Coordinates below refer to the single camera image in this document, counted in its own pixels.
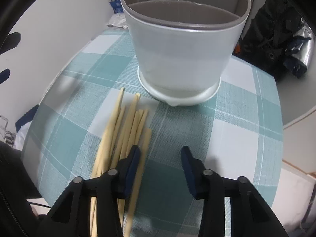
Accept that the wooden chopstick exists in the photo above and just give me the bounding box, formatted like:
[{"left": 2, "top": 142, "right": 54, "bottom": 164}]
[
  {"left": 90, "top": 87, "right": 124, "bottom": 178},
  {"left": 134, "top": 109, "right": 148, "bottom": 144},
  {"left": 124, "top": 128, "right": 152, "bottom": 237},
  {"left": 125, "top": 110, "right": 144, "bottom": 157},
  {"left": 109, "top": 93, "right": 140, "bottom": 169},
  {"left": 110, "top": 106, "right": 126, "bottom": 152}
]

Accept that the teal plaid placemat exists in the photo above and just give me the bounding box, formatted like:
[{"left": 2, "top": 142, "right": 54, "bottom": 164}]
[{"left": 21, "top": 28, "right": 283, "bottom": 236}]

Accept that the white utensil holder cup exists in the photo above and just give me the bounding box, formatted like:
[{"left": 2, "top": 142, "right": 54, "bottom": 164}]
[{"left": 121, "top": 0, "right": 251, "bottom": 106}]

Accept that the black jacket hanging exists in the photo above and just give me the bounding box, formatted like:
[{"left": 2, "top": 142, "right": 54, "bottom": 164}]
[{"left": 239, "top": 0, "right": 301, "bottom": 80}]

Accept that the silver folded umbrella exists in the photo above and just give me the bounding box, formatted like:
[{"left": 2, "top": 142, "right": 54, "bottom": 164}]
[{"left": 283, "top": 18, "right": 315, "bottom": 79}]

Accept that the grey plastic parcel bag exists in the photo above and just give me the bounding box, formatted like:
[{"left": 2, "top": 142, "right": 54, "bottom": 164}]
[{"left": 107, "top": 12, "right": 128, "bottom": 29}]

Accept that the blue cardboard box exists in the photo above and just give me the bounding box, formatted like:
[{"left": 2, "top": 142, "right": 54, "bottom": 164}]
[{"left": 110, "top": 0, "right": 123, "bottom": 13}]

